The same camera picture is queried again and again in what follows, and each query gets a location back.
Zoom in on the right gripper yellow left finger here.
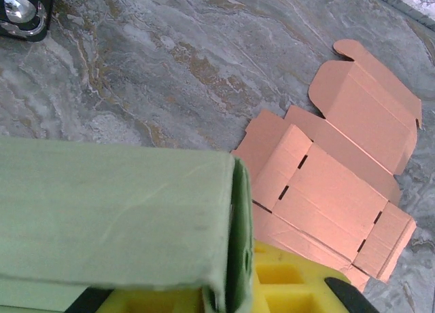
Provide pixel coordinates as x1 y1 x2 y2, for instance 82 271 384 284
66 285 205 313

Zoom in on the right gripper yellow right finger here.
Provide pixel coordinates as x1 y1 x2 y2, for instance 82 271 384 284
253 241 380 313

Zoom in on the brown cardboard box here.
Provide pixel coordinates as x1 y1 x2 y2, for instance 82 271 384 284
230 39 423 293

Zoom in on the light green box lid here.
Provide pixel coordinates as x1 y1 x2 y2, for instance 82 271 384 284
0 136 256 313

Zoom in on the black hard case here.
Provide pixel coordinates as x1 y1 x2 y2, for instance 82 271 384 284
0 0 57 43

